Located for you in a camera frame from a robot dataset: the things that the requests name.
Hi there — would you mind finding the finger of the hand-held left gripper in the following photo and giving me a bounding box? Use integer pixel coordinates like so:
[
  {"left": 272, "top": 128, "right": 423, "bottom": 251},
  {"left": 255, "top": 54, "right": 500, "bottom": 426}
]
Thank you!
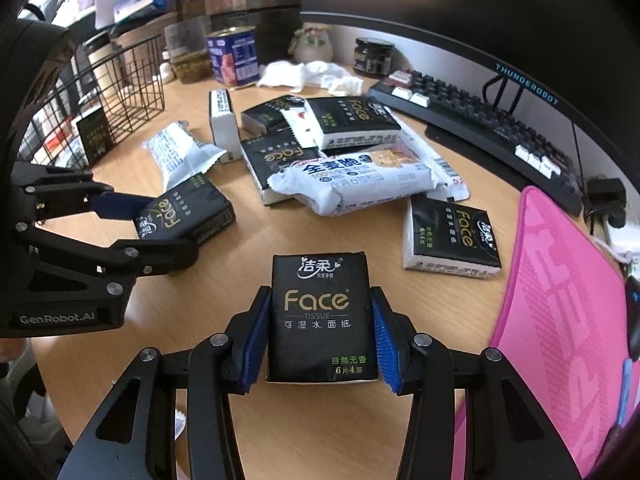
[
  {"left": 15, "top": 220, "right": 199, "bottom": 297},
  {"left": 12, "top": 160, "right": 147, "bottom": 226}
]

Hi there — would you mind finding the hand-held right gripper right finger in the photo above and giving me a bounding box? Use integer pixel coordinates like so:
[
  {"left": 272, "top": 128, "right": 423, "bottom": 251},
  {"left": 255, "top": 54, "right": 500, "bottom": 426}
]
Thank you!
[{"left": 369, "top": 286, "right": 583, "bottom": 480}]

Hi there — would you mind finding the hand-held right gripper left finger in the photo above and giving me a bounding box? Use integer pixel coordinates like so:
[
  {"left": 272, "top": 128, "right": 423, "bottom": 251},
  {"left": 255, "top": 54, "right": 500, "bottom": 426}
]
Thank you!
[{"left": 57, "top": 285, "right": 274, "bottom": 480}]

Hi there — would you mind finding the black tissue pack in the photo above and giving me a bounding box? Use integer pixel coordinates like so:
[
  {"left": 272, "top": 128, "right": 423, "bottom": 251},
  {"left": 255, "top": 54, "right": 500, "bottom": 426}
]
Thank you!
[
  {"left": 265, "top": 252, "right": 378, "bottom": 385},
  {"left": 134, "top": 172, "right": 236, "bottom": 246},
  {"left": 75, "top": 108, "right": 115, "bottom": 167},
  {"left": 241, "top": 95, "right": 307, "bottom": 133},
  {"left": 240, "top": 135, "right": 323, "bottom": 207},
  {"left": 305, "top": 95, "right": 402, "bottom": 150},
  {"left": 402, "top": 195, "right": 502, "bottom": 279}
]

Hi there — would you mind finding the white snack packet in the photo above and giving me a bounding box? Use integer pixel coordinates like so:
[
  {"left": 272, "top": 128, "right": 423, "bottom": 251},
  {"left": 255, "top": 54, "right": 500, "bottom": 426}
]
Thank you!
[{"left": 142, "top": 121, "right": 228, "bottom": 190}]

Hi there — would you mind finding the black wire basket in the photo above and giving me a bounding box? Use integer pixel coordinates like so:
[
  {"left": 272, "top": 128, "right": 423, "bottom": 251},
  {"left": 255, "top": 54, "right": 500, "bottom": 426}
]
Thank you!
[{"left": 17, "top": 34, "right": 168, "bottom": 171}]

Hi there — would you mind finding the paper cup with lid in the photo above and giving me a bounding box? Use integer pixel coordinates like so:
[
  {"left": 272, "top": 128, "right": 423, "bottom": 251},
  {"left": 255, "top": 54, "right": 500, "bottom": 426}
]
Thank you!
[{"left": 89, "top": 42, "right": 126, "bottom": 96}]

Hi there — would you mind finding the blue tissue box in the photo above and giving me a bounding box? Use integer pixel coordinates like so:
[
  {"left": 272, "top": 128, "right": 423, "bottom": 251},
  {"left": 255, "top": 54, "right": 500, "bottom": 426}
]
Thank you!
[{"left": 112, "top": 0, "right": 168, "bottom": 25}]

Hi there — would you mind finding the small white box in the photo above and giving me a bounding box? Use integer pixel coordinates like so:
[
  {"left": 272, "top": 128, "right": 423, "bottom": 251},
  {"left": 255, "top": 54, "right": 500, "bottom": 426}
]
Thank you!
[{"left": 209, "top": 88, "right": 242, "bottom": 165}]

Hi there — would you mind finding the glass jar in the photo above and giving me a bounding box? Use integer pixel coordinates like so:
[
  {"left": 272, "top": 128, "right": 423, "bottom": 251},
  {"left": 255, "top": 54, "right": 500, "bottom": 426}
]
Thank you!
[{"left": 164, "top": 22, "right": 213, "bottom": 84}]

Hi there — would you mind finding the pink mouse pad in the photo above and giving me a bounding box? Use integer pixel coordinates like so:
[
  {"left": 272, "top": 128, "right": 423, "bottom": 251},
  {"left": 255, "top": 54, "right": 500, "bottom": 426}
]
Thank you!
[{"left": 456, "top": 185, "right": 640, "bottom": 480}]

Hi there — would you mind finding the large white cracker packet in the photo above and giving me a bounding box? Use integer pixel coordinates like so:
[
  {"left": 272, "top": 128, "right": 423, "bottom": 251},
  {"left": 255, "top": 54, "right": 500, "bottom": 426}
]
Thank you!
[{"left": 266, "top": 146, "right": 437, "bottom": 217}]

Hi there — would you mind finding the blue tin can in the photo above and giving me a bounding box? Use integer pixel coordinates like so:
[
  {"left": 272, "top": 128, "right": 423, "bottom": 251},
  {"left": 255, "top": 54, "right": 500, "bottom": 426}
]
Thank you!
[{"left": 206, "top": 26, "right": 261, "bottom": 86}]

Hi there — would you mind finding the long white strip wrapper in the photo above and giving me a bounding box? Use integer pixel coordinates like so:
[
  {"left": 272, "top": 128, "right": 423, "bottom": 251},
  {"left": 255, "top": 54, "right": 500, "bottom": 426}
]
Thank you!
[{"left": 395, "top": 120, "right": 472, "bottom": 202}]

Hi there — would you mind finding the crumpled white tissue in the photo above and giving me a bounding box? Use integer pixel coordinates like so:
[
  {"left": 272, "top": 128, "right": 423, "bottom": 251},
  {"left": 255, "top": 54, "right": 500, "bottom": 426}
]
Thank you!
[{"left": 256, "top": 60, "right": 365, "bottom": 97}]

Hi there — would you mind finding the small blue object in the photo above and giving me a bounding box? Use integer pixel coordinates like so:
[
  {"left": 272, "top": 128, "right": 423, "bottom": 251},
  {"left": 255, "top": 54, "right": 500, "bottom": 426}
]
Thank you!
[{"left": 617, "top": 360, "right": 633, "bottom": 426}]

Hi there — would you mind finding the black mouse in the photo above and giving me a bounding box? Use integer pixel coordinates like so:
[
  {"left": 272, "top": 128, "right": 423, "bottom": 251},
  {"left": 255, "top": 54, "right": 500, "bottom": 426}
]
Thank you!
[{"left": 624, "top": 275, "right": 640, "bottom": 361}]

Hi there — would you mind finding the black keyboard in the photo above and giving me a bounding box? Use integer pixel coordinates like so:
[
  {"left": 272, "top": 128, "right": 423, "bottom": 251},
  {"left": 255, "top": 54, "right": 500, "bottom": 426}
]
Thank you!
[{"left": 367, "top": 68, "right": 585, "bottom": 217}]

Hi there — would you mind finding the small plush figurine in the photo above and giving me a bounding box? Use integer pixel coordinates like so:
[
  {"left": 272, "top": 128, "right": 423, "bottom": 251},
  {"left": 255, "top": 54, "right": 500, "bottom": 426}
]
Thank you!
[{"left": 290, "top": 23, "right": 335, "bottom": 64}]

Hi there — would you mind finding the black adapter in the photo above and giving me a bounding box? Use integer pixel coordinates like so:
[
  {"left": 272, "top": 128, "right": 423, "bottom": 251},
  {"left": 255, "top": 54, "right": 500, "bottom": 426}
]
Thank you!
[{"left": 585, "top": 175, "right": 628, "bottom": 228}]

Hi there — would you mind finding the dark jar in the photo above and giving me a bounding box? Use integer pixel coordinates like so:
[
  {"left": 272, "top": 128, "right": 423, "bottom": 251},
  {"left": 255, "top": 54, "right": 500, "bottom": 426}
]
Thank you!
[{"left": 353, "top": 38, "right": 396, "bottom": 77}]

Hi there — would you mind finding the black monitor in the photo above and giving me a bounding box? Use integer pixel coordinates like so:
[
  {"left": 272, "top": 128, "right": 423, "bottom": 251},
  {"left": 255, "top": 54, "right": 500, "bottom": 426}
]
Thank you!
[{"left": 299, "top": 0, "right": 640, "bottom": 241}]

